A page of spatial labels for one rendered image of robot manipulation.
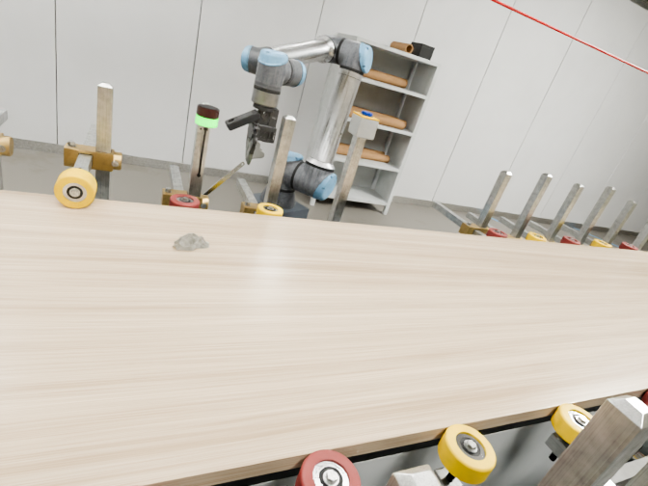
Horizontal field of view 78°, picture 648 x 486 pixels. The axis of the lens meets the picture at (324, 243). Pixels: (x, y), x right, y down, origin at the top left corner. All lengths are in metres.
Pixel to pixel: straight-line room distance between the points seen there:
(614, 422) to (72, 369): 0.64
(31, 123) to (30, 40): 0.63
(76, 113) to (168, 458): 3.63
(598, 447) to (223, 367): 0.48
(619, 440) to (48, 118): 4.01
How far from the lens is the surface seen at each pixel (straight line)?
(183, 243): 0.95
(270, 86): 1.37
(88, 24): 3.90
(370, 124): 1.37
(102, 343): 0.70
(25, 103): 4.09
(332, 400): 0.66
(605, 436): 0.51
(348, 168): 1.40
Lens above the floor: 1.37
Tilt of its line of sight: 25 degrees down
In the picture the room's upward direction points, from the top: 17 degrees clockwise
